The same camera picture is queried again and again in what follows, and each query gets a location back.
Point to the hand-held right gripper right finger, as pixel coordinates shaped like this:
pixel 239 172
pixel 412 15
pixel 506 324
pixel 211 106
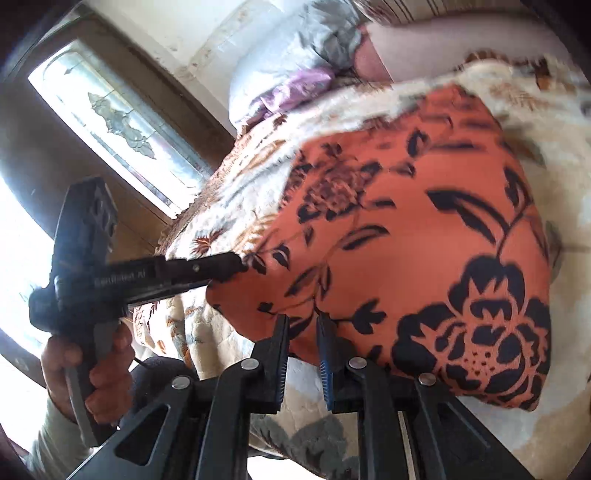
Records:
pixel 326 369

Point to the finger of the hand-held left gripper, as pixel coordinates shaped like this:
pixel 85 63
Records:
pixel 217 266

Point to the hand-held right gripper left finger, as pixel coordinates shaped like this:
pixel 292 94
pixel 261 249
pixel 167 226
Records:
pixel 280 369

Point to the orange black floral garment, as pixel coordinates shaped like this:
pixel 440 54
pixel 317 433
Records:
pixel 415 240

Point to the person's left forearm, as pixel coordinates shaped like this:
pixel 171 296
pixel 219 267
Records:
pixel 55 438

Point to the person's left hand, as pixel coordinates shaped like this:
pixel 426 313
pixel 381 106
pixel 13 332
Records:
pixel 108 369

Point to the frosted glass window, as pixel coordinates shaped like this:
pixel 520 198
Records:
pixel 120 120

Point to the purple floral cloth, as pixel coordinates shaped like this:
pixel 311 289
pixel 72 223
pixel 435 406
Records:
pixel 295 87

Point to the white grey floral pillow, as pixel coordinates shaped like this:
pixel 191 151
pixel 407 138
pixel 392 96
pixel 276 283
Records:
pixel 286 41

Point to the pink bed sheet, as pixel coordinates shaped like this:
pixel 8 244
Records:
pixel 461 50

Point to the cream leaf print fleece blanket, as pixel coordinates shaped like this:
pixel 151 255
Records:
pixel 517 87

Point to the striped bolster pillow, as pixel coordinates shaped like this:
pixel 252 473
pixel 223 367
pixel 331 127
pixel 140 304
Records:
pixel 438 8

